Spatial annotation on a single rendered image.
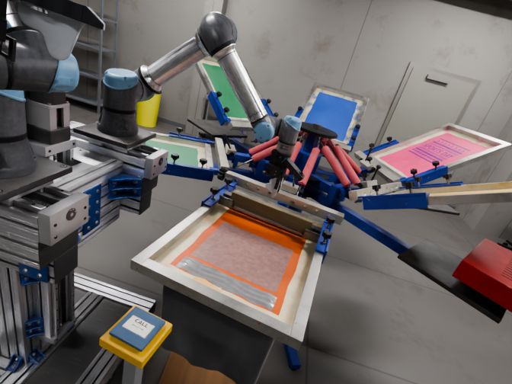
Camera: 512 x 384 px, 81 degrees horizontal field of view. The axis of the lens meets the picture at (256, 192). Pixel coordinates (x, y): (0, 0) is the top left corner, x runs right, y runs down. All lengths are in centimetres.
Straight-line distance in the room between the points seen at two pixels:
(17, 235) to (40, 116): 39
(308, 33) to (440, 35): 204
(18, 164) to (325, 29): 519
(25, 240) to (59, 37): 64
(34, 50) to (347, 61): 527
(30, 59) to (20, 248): 52
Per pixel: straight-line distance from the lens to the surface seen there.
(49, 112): 114
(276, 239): 137
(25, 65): 63
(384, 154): 275
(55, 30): 41
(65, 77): 65
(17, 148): 93
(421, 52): 588
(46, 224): 88
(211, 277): 107
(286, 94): 568
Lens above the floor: 167
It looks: 24 degrees down
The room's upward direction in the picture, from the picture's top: 16 degrees clockwise
